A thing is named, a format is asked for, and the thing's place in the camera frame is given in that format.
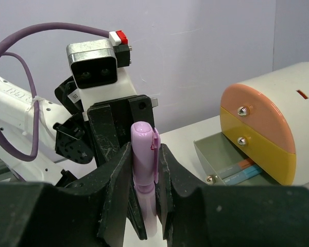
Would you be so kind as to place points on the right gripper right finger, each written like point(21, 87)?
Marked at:
point(193, 213)

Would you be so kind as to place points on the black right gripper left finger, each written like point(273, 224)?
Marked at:
point(90, 211)

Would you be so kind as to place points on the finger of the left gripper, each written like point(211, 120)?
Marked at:
point(134, 213)

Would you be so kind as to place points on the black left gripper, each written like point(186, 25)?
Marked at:
point(110, 123)

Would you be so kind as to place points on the pink highlighter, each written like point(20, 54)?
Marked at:
point(147, 200)

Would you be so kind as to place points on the grey bottom drawer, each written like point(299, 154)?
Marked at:
point(216, 152)

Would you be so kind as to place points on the orange capped clear highlighter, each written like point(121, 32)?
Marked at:
point(235, 168)

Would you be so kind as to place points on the blue highlighter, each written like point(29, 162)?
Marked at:
point(243, 175)

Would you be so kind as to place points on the yellow drawer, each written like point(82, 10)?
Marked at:
point(278, 163)

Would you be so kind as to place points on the orange top drawer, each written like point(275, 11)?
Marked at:
point(265, 118)

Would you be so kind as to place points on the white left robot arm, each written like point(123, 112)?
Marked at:
point(83, 170)

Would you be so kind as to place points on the gold bottom drawer knob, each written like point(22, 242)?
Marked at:
point(211, 180)

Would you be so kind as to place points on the gold drawer knob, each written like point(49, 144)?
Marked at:
point(243, 140)
point(211, 180)
point(243, 111)

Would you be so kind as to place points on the gold top drawer knob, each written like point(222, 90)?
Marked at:
point(243, 111)

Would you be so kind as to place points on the beige cylindrical drawer organizer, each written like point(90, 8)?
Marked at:
point(288, 89)

